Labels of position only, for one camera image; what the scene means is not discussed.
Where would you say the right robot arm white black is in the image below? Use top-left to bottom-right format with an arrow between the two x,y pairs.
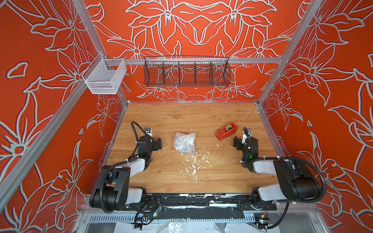
233,136 -> 326,209

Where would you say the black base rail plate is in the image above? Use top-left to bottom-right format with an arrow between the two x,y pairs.
120,193 -> 277,212

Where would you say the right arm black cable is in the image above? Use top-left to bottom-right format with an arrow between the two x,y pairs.
262,156 -> 327,229

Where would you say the clear bubble wrap sheet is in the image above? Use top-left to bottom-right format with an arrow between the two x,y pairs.
173,132 -> 196,155

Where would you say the clear plastic bin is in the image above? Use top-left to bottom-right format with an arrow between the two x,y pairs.
82,54 -> 127,95

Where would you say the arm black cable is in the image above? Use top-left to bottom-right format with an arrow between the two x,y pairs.
130,121 -> 146,143
262,156 -> 327,229

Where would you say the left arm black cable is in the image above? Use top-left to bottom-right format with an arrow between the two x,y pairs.
130,121 -> 146,143

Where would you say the black wire basket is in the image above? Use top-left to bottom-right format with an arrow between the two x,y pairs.
144,56 -> 231,87

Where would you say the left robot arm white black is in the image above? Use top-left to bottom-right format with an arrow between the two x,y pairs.
89,135 -> 162,214

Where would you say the grey cable duct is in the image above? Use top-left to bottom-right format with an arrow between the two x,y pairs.
85,212 -> 255,224

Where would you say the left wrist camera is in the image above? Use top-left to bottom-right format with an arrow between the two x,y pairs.
144,128 -> 153,137

